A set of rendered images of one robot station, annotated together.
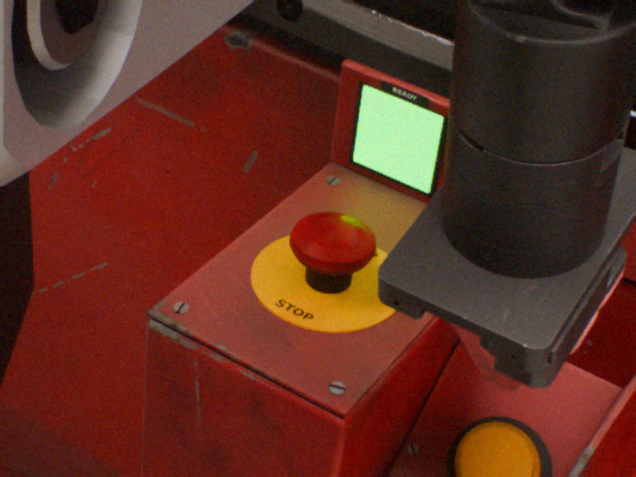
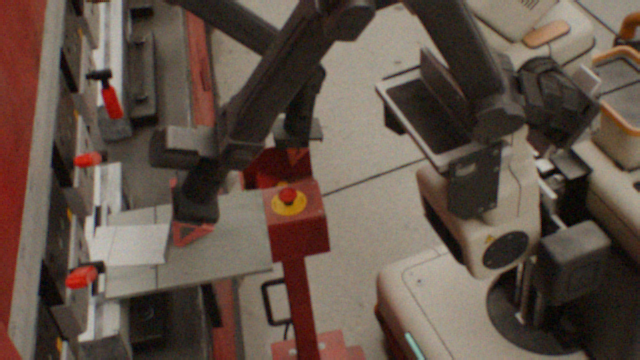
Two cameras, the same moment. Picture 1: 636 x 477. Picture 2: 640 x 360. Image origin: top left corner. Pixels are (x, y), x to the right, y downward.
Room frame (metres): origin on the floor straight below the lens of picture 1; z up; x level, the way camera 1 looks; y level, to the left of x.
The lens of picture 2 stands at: (1.09, 1.06, 2.07)
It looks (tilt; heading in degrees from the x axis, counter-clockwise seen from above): 45 degrees down; 236
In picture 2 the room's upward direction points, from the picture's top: 7 degrees counter-clockwise
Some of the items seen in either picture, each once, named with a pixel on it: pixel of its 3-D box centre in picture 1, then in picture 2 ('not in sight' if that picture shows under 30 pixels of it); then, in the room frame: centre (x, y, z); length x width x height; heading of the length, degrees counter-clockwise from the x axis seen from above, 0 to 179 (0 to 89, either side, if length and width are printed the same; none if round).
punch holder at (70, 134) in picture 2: not in sight; (47, 151); (0.89, 0.08, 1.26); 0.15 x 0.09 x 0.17; 60
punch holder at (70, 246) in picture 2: not in sight; (36, 261); (0.99, 0.25, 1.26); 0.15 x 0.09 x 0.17; 60
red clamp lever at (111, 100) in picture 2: not in sight; (105, 95); (0.74, -0.05, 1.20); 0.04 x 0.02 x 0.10; 150
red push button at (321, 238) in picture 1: (330, 260); (288, 198); (0.47, 0.00, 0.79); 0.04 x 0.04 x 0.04
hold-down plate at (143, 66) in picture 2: not in sight; (143, 76); (0.53, -0.44, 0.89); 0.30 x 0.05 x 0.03; 60
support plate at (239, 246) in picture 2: not in sight; (188, 242); (0.75, 0.13, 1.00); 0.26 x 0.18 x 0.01; 150
